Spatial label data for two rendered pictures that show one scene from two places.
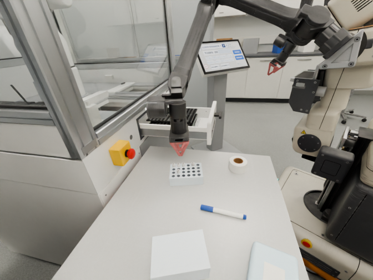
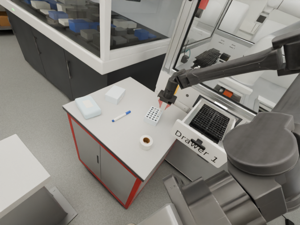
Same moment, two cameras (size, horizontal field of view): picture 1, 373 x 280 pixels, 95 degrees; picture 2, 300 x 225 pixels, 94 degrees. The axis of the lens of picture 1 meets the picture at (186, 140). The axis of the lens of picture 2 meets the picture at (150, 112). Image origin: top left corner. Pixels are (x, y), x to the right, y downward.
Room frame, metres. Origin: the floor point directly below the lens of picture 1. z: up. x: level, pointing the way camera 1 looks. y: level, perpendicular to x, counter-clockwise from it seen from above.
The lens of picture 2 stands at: (0.58, -0.63, 1.40)
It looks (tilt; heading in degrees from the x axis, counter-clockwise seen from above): 43 degrees down; 100
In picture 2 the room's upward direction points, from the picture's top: 18 degrees clockwise
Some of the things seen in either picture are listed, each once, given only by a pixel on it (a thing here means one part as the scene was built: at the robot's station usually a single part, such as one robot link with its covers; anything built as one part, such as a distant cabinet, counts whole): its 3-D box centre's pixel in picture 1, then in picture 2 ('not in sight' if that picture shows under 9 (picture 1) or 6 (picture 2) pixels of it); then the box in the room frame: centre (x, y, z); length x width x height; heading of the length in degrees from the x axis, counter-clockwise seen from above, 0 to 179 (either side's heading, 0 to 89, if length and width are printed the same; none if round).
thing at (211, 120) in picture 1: (212, 120); (197, 143); (0.78, -0.13, 0.87); 0.29 x 0.02 x 0.11; 165
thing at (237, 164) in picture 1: (237, 164); (145, 142); (0.54, -0.20, 0.78); 0.07 x 0.07 x 0.04
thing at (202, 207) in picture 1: (222, 211); (121, 115); (0.34, -0.10, 0.77); 0.14 x 0.02 x 0.02; 71
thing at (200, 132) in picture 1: (172, 120); (209, 122); (0.83, 0.07, 0.86); 0.40 x 0.26 x 0.06; 75
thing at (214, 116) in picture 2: (174, 119); (209, 122); (0.83, 0.06, 0.87); 0.22 x 0.18 x 0.06; 75
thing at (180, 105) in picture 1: (175, 109); (172, 83); (0.54, 0.03, 1.03); 0.07 x 0.06 x 0.07; 89
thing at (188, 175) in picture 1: (186, 174); (153, 115); (0.50, 0.01, 0.78); 0.12 x 0.08 x 0.04; 90
